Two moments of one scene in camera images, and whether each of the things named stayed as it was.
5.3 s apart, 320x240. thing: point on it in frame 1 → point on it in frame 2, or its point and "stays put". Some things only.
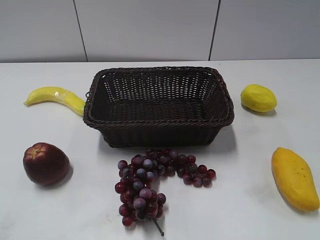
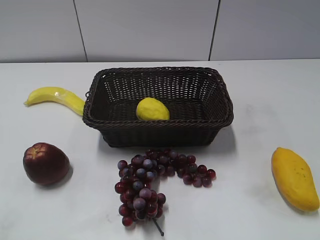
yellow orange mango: (295, 181) stays put
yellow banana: (54, 94) stays put
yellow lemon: (258, 98) → (149, 108)
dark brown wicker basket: (158, 106) stays put
